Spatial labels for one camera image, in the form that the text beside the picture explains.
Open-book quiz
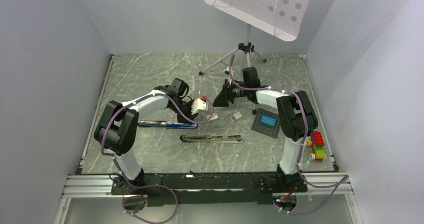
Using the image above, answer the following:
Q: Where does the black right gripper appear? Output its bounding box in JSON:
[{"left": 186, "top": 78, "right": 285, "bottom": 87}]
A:
[{"left": 212, "top": 79, "right": 250, "bottom": 108}]

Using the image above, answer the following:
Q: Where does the staple box tray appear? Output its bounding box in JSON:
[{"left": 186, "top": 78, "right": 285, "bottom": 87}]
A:
[{"left": 230, "top": 112, "right": 242, "bottom": 122}]

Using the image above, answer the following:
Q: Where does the blue black stapler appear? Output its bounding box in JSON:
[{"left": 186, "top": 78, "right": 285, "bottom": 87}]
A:
[{"left": 138, "top": 120, "right": 198, "bottom": 130}]

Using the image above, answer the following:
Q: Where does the black silver stapler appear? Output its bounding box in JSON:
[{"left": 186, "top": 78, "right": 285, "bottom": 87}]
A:
[{"left": 179, "top": 135, "right": 244, "bottom": 143}]

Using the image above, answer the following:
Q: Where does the white staple box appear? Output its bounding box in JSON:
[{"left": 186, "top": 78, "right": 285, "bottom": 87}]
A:
[{"left": 208, "top": 113, "right": 219, "bottom": 121}]

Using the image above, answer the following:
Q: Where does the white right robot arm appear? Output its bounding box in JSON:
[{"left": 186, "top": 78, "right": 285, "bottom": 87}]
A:
[{"left": 213, "top": 67, "right": 318, "bottom": 192}]

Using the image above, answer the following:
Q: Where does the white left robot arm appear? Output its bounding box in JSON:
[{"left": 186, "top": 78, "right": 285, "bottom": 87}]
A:
[{"left": 93, "top": 78, "right": 197, "bottom": 194}]

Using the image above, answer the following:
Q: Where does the dark grey lego baseplate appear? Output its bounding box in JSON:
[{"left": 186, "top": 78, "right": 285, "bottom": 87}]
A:
[{"left": 251, "top": 108, "right": 281, "bottom": 139}]

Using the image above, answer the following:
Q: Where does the blue lego brick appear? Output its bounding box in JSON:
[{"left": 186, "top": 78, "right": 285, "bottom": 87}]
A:
[{"left": 260, "top": 115, "right": 277, "bottom": 127}]

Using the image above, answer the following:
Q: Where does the white perforated music stand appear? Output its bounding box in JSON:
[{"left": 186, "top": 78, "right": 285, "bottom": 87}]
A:
[{"left": 198, "top": 0, "right": 317, "bottom": 115}]

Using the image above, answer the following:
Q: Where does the colourful lego toy car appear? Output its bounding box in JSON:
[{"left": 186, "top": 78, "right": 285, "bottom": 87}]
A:
[{"left": 306, "top": 131, "right": 327, "bottom": 163}]

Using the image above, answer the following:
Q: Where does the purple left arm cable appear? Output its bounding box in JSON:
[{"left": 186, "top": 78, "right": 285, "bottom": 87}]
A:
[{"left": 100, "top": 93, "right": 215, "bottom": 224}]

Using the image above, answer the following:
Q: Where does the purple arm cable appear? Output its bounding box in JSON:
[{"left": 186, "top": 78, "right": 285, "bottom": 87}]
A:
[
  {"left": 227, "top": 54, "right": 350, "bottom": 216},
  {"left": 100, "top": 93, "right": 215, "bottom": 224}
]

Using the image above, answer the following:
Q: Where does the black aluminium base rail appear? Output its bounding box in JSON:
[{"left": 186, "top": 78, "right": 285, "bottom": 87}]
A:
[{"left": 62, "top": 172, "right": 353, "bottom": 207}]

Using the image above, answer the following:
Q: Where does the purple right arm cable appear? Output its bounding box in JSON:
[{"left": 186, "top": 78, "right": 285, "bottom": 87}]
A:
[{"left": 227, "top": 54, "right": 350, "bottom": 216}]

